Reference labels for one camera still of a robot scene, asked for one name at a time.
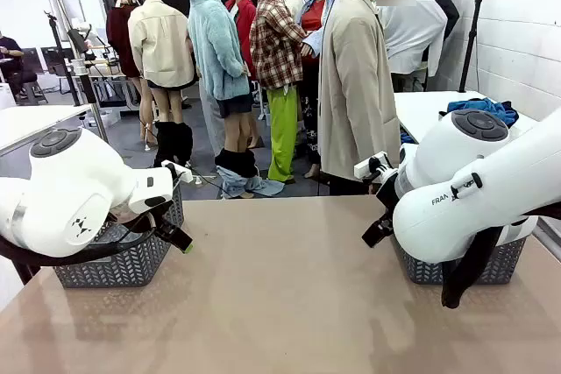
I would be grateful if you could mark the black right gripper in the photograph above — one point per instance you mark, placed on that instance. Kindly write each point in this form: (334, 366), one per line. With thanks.
(388, 192)

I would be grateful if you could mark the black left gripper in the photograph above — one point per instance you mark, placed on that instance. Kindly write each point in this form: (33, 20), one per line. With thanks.
(165, 225)

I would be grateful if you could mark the bright blue garment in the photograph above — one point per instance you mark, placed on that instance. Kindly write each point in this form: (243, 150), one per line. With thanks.
(464, 106)

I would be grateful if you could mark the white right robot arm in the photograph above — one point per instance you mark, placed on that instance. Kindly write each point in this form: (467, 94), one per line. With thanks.
(460, 199)

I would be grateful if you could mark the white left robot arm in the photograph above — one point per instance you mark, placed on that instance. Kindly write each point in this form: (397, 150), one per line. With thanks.
(66, 181)

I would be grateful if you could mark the grey woven plastic basket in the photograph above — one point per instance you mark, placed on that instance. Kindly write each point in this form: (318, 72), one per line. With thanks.
(131, 264)
(425, 271)

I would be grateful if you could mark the small white floor socket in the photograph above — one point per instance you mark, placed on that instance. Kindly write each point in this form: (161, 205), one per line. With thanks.
(200, 180)

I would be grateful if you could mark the denim cloth on floor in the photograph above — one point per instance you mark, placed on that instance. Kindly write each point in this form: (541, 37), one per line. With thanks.
(232, 183)

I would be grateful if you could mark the blue bag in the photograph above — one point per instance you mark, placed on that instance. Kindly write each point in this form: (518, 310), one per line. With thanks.
(407, 138)

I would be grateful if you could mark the person in beige coat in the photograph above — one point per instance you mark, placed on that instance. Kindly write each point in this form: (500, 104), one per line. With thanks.
(355, 107)

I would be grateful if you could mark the white side table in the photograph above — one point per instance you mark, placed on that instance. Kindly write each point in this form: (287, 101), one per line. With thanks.
(421, 111)

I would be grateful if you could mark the metal pole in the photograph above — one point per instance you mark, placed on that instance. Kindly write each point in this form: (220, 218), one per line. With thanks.
(98, 122)

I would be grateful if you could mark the mannequin in light blue fleece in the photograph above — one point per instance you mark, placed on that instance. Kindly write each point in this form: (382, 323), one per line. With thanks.
(215, 50)

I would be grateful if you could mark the mannequin in white shirt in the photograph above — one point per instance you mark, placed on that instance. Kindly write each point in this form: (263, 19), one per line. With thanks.
(412, 37)

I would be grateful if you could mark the mannequin in cream jacket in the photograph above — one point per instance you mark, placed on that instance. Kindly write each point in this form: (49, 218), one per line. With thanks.
(160, 41)

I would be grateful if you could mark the mannequin in plaid shirt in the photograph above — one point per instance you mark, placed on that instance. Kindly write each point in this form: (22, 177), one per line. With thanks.
(276, 50)

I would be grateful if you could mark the mannequin in maroon top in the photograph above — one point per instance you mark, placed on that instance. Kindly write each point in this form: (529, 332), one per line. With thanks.
(120, 41)

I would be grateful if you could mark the black tripod stand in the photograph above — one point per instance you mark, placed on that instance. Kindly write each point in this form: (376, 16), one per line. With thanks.
(471, 41)

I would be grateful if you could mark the mannequin in red jacket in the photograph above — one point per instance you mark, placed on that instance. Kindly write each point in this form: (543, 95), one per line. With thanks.
(243, 23)

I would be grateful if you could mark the seated person in black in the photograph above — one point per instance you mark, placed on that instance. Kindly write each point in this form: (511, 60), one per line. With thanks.
(11, 58)

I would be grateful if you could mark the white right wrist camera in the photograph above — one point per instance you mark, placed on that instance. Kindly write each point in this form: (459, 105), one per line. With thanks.
(366, 168)

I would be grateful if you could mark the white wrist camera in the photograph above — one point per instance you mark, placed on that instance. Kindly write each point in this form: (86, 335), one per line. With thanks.
(179, 171)
(366, 168)

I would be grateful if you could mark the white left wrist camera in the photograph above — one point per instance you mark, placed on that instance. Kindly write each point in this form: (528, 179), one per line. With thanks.
(179, 171)

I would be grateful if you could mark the black stand post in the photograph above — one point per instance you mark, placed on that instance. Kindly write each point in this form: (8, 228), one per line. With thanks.
(24, 271)

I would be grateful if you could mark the black camera tripod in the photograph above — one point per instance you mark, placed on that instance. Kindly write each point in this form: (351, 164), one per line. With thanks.
(57, 54)

